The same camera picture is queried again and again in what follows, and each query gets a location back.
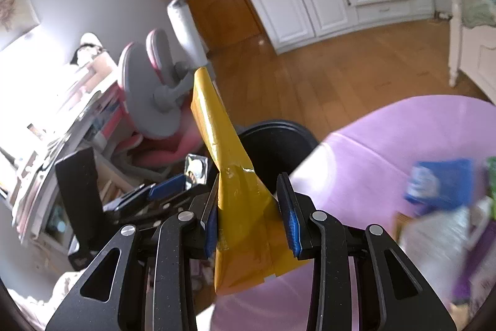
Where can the purple round tablecloth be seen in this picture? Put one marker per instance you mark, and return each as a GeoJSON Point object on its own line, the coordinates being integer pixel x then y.
{"type": "Point", "coordinates": [368, 168]}

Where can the white tower fan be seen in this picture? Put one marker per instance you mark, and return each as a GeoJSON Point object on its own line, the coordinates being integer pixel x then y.
{"type": "Point", "coordinates": [186, 28]}

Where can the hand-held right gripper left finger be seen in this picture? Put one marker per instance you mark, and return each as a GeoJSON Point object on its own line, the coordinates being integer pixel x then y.
{"type": "Point", "coordinates": [211, 234]}

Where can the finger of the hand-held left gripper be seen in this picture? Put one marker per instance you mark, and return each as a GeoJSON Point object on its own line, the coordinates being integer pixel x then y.
{"type": "Point", "coordinates": [166, 186]}
{"type": "Point", "coordinates": [170, 205]}

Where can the white bed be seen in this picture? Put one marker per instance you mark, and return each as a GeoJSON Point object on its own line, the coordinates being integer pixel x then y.
{"type": "Point", "coordinates": [476, 51]}

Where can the green blanket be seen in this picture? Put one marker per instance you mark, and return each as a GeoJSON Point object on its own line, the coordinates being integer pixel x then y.
{"type": "Point", "coordinates": [478, 9]}

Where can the floral wall picture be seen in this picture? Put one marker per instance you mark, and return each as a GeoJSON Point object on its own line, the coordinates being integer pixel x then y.
{"type": "Point", "coordinates": [15, 13]}

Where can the white plush toy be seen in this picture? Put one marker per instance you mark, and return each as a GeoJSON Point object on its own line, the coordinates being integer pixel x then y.
{"type": "Point", "coordinates": [89, 48]}

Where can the pink grey desk chair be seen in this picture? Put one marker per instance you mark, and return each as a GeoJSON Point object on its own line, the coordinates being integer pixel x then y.
{"type": "Point", "coordinates": [143, 94]}

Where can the blue packet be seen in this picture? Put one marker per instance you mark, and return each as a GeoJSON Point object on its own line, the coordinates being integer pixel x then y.
{"type": "Point", "coordinates": [441, 185]}

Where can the white pink desk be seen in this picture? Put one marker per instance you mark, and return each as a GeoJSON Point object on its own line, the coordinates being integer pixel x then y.
{"type": "Point", "coordinates": [58, 137]}

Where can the silver foil wrapper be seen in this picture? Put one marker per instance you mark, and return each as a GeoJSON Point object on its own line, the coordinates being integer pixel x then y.
{"type": "Point", "coordinates": [195, 170]}

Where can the yellow snack packet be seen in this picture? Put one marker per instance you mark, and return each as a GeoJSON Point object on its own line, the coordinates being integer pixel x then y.
{"type": "Point", "coordinates": [232, 199]}

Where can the black trash bin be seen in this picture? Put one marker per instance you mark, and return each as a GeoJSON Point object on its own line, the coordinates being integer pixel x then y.
{"type": "Point", "coordinates": [271, 145]}

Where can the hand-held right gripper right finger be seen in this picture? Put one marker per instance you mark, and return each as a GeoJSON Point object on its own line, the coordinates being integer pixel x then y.
{"type": "Point", "coordinates": [291, 226]}

